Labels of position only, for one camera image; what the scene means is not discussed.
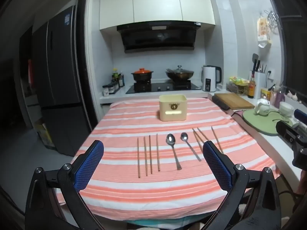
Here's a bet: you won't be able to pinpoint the white teapot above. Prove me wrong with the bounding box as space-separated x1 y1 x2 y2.
254 99 271 115

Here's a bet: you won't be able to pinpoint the white knife holder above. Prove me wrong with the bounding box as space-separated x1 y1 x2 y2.
249 70 267 100

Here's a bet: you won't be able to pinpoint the small metal spoon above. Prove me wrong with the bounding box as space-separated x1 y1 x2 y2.
180 132 202 162

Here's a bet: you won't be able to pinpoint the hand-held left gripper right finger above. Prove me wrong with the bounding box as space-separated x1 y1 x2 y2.
203 140 282 230

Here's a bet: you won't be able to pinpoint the large metal spoon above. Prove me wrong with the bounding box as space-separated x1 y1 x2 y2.
166 133 182 170

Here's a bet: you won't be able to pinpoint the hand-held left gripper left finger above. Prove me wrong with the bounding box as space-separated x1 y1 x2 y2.
25 140 105 230

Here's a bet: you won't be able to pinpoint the black wok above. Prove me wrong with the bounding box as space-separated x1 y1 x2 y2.
165 65 195 81

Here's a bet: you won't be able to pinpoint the green mat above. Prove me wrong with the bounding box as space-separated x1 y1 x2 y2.
242 108 294 136

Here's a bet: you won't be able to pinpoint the cream plastic utensil holder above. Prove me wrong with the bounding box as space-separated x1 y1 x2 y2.
159 95 188 122

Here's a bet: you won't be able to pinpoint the orange white striped tablecloth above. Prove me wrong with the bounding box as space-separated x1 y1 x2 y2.
55 98 282 215

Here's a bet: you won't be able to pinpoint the wooden cutting board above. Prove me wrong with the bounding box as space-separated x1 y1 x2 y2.
214 93 255 110

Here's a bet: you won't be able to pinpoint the dark grey refrigerator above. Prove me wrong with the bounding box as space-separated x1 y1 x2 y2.
32 5 93 157

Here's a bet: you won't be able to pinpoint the black gas cooktop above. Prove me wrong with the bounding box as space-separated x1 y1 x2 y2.
125 81 201 94

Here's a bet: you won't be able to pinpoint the white wall cabinet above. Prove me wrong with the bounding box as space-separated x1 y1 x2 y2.
99 0 216 31

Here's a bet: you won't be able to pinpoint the hanging wire rack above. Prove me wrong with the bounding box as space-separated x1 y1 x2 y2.
264 10 280 34

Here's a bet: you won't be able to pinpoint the person's right forearm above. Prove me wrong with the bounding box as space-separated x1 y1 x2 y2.
296 170 307 197

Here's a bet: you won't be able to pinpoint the brown seasoning bottle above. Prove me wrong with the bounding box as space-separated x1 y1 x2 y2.
248 75 255 99

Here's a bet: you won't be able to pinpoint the hanging plastic bag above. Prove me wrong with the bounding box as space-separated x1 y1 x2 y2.
257 17 272 49

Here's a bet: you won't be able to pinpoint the purple cup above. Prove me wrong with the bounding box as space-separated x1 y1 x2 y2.
274 92 285 109

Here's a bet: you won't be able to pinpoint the yellow snack bags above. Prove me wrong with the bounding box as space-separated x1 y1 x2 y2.
227 77 250 94

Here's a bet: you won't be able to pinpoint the black clay pot orange lid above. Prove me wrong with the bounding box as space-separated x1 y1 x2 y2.
131 68 154 82

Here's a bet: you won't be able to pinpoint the black range hood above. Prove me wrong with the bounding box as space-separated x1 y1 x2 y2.
117 21 201 53

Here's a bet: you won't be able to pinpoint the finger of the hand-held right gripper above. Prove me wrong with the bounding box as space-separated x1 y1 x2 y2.
295 109 307 125
276 120 300 142

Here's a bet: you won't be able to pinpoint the white electric kettle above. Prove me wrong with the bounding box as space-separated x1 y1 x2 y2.
201 65 222 92

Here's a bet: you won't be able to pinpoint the white bowl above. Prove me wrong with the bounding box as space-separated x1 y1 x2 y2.
279 101 294 117

